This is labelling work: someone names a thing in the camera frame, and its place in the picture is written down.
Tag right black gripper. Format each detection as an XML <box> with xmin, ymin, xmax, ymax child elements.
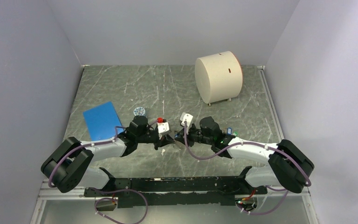
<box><xmin>175</xmin><ymin>123</ymin><xmax>213</xmax><ymax>147</ymax></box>

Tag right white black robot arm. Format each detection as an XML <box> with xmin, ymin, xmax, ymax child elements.
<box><xmin>175</xmin><ymin>113</ymin><xmax>315</xmax><ymax>194</ymax></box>

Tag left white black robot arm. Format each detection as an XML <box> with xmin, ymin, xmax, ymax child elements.
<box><xmin>41</xmin><ymin>115</ymin><xmax>174</xmax><ymax>196</ymax></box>

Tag cream cylindrical container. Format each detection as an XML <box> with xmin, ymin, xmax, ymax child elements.
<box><xmin>194</xmin><ymin>51</ymin><xmax>243</xmax><ymax>105</ymax></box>

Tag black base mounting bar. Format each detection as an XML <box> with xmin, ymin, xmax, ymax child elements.
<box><xmin>84</xmin><ymin>174</ymin><xmax>268</xmax><ymax>208</ymax></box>

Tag blue flat board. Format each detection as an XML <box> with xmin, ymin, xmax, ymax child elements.
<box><xmin>83</xmin><ymin>101</ymin><xmax>122</xmax><ymax>141</ymax></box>

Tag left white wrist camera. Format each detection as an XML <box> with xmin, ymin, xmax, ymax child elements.
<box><xmin>157</xmin><ymin>118</ymin><xmax>171</xmax><ymax>135</ymax></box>

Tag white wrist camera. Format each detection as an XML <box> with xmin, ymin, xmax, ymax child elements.
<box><xmin>179</xmin><ymin>112</ymin><xmax>193</xmax><ymax>127</ymax></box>
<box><xmin>157</xmin><ymin>118</ymin><xmax>171</xmax><ymax>135</ymax></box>

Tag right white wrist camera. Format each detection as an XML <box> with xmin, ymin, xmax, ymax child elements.
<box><xmin>179</xmin><ymin>112</ymin><xmax>193</xmax><ymax>127</ymax></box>

